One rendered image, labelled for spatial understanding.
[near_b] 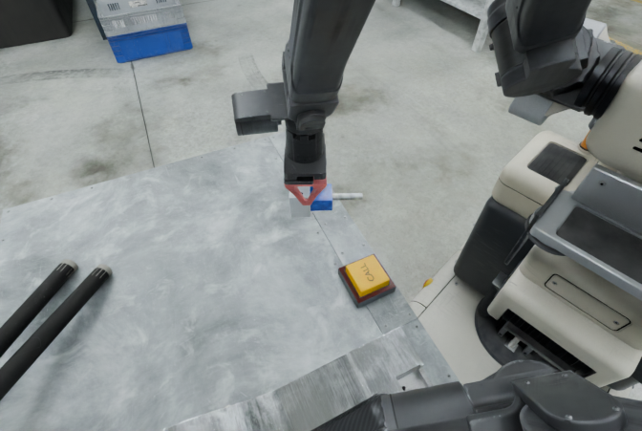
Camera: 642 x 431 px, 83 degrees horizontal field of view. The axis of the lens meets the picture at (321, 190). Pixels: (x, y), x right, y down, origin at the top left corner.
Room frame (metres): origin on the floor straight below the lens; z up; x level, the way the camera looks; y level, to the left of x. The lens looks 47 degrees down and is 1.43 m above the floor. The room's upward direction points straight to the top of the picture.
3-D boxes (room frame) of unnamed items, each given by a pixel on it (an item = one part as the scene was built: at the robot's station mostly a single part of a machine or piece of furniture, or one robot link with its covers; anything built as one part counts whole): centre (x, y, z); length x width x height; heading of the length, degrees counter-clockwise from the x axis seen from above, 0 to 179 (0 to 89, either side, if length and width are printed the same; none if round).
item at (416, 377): (0.14, -0.13, 0.87); 0.05 x 0.05 x 0.04; 25
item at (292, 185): (0.43, 0.03, 0.99); 0.07 x 0.07 x 0.09; 1
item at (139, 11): (3.01, 1.43, 0.28); 0.61 x 0.41 x 0.15; 115
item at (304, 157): (0.45, 0.03, 1.06); 0.10 x 0.07 x 0.07; 2
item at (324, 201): (0.45, -0.01, 0.93); 0.13 x 0.05 x 0.05; 91
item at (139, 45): (3.01, 1.43, 0.11); 0.61 x 0.41 x 0.22; 115
